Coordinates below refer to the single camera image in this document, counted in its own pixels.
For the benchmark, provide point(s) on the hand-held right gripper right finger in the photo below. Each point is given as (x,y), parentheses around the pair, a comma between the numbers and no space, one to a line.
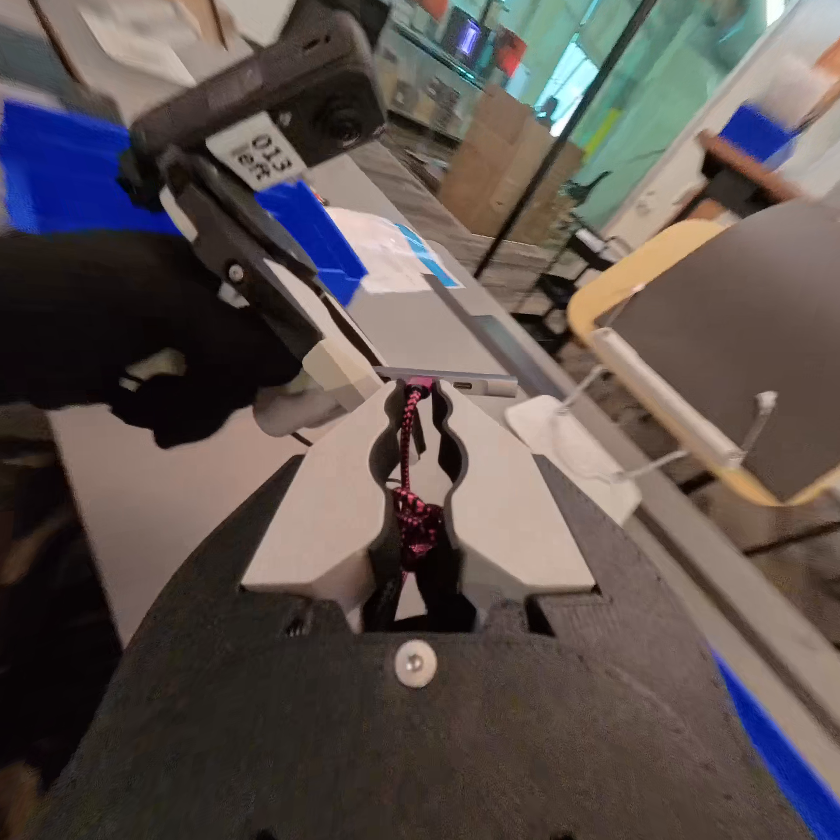
(518,518)

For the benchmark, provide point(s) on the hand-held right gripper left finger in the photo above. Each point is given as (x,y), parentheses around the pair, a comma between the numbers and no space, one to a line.
(321,518)

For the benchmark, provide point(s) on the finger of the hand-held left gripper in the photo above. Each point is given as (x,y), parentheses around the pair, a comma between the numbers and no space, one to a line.
(334,374)
(354,334)

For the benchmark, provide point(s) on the grey usb hub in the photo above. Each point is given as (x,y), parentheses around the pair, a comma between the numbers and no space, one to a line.
(485,382)

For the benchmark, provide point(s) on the blue bin with black divider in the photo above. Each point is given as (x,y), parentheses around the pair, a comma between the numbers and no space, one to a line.
(65,170)

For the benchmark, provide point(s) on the person's left hand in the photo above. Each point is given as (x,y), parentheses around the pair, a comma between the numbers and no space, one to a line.
(164,315)

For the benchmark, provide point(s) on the white printed paper sheet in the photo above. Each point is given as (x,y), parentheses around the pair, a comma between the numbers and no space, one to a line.
(380,256)

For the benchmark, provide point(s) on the blue and white leaflet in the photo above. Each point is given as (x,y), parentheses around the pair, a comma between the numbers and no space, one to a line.
(433,262)

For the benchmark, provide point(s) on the storage shelf with boxes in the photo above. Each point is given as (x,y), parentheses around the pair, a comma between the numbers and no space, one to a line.
(446,59)

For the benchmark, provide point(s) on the large cardboard box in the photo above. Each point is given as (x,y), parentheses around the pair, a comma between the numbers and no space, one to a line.
(485,151)
(551,190)

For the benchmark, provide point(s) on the black utility cart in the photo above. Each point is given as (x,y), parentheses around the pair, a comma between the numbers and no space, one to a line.
(577,262)

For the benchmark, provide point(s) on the white base acrylic leg stand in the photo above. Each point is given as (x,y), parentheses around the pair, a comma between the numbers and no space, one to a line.
(722,341)

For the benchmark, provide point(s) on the black pillar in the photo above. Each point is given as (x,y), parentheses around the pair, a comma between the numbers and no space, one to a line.
(564,138)

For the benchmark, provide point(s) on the wooden side table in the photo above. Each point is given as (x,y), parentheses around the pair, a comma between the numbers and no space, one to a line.
(741,177)

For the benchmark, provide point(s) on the blue plastic bin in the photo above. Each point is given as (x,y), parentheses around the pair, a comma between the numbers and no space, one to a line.
(754,134)

